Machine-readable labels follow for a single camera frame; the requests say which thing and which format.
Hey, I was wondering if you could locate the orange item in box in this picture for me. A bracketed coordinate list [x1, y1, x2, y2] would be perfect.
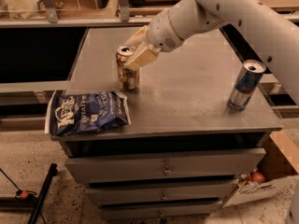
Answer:
[249, 170, 265, 184]

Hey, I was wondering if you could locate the bottom grey drawer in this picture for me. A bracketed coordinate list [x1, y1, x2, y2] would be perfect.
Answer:
[100, 200, 222, 220]

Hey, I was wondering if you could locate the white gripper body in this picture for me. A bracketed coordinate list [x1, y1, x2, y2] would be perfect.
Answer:
[147, 9, 183, 52]

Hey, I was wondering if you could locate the blue silver energy drink can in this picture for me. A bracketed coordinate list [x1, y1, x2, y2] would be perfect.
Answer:
[228, 60, 266, 110]

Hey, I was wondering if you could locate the cardboard box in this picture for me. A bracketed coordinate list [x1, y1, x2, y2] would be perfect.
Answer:
[223, 131, 299, 207]

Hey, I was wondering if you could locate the grey drawer cabinet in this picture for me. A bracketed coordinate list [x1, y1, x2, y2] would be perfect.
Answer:
[59, 30, 282, 213]

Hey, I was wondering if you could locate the orange soda can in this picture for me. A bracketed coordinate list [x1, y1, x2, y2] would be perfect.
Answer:
[116, 45, 139, 91]

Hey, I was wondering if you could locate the top grey drawer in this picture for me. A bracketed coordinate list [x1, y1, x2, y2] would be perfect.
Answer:
[65, 148, 265, 183]

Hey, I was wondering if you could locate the orange cable clamp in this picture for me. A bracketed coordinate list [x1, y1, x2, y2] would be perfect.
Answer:
[15, 189, 36, 202]

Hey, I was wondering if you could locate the middle grey drawer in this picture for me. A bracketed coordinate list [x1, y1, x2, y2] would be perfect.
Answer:
[85, 180, 236, 206]

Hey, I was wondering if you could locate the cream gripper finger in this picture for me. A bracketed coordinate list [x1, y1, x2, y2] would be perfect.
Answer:
[124, 42, 161, 69]
[125, 25, 149, 48]

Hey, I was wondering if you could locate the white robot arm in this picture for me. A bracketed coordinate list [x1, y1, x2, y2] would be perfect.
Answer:
[124, 0, 299, 103]

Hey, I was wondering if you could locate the grey metal shelf rail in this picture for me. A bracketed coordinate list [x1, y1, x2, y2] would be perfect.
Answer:
[1, 0, 299, 26]

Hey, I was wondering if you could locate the grey drawer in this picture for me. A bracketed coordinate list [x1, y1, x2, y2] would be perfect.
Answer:
[85, 180, 236, 206]
[65, 148, 265, 183]
[100, 200, 222, 220]

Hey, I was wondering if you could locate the blue chip bag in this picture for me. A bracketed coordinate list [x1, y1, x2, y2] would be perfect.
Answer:
[45, 91, 131, 136]

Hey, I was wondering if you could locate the black tripod leg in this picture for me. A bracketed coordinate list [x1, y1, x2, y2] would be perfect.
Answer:
[27, 163, 58, 224]

